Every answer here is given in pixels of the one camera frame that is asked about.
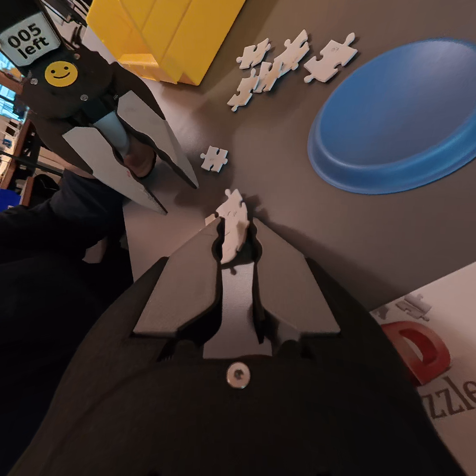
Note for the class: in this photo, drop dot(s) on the assembled white puzzle section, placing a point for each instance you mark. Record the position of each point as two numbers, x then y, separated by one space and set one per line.
232 230

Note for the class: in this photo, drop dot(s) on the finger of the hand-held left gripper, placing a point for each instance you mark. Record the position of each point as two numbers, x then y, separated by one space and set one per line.
96 156
148 119

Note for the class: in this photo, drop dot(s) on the pile of white puzzle pieces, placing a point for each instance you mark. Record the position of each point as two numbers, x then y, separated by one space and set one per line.
329 61

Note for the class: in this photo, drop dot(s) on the person's left hand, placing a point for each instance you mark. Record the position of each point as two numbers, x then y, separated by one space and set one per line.
139 160

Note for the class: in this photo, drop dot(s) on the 3D puzzle box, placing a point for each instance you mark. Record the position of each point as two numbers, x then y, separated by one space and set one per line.
457 297

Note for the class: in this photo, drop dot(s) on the blue round puzzle stand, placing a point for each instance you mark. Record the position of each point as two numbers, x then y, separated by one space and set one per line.
394 111

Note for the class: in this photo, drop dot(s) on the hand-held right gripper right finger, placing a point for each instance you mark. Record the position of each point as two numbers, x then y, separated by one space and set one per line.
290 293

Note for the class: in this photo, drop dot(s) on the single white puzzle piece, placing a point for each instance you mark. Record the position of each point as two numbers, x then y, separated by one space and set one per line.
214 159

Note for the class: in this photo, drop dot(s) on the person's left forearm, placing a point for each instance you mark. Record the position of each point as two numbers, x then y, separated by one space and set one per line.
55 219

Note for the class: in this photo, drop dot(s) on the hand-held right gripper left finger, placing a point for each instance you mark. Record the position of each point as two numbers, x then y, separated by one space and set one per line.
186 290

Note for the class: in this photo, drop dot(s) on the yellow storage bin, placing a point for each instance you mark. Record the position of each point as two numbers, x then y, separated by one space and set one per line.
167 37

